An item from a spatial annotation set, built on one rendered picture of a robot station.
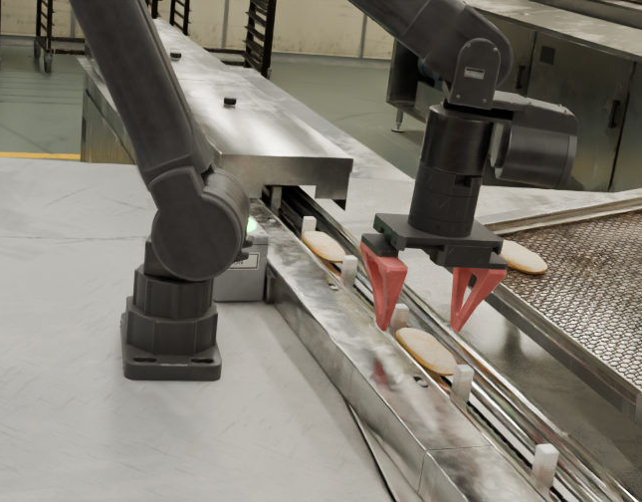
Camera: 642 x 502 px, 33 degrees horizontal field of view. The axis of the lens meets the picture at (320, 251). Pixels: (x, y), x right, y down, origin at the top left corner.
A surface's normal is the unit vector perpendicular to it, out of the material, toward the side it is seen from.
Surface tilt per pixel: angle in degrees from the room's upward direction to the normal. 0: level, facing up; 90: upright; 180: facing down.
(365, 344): 0
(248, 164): 90
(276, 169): 90
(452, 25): 90
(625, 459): 0
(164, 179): 90
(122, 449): 0
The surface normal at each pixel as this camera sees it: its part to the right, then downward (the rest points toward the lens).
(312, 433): 0.11, -0.94
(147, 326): -0.38, 0.25
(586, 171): -0.94, 0.03
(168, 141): -0.05, 0.11
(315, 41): 0.33, 0.33
